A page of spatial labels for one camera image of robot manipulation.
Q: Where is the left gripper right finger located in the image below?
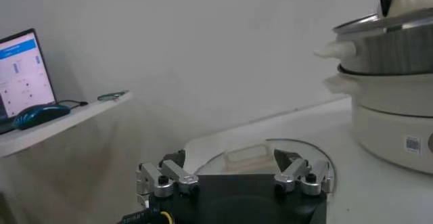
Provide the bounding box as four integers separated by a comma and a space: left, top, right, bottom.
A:
273, 149, 334, 196

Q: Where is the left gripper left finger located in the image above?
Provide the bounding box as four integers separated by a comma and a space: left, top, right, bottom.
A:
137, 149, 201, 199

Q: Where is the round glass pot lid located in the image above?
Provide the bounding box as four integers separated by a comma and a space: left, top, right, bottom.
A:
193, 138, 338, 194

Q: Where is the perforated steel steamer basket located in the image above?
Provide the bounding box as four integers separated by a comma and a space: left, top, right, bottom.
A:
313, 7, 433, 76

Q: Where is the green silver flat tool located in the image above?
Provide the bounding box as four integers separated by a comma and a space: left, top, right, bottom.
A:
97, 90, 130, 102

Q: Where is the white electric cooker base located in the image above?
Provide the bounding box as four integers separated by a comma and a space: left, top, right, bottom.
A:
323, 72, 433, 175

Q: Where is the white side table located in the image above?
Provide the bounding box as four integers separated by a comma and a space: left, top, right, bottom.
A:
0, 91, 133, 158

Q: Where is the blue computer mouse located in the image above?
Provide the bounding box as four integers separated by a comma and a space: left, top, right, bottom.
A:
13, 104, 71, 131

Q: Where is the black laptop computer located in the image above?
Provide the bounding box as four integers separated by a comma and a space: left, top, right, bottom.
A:
0, 28, 57, 135

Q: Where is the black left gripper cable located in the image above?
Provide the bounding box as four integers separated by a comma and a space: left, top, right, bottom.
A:
118, 207, 174, 224

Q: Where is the looped black usb cable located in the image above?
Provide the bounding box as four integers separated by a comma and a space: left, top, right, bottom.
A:
55, 99, 89, 108

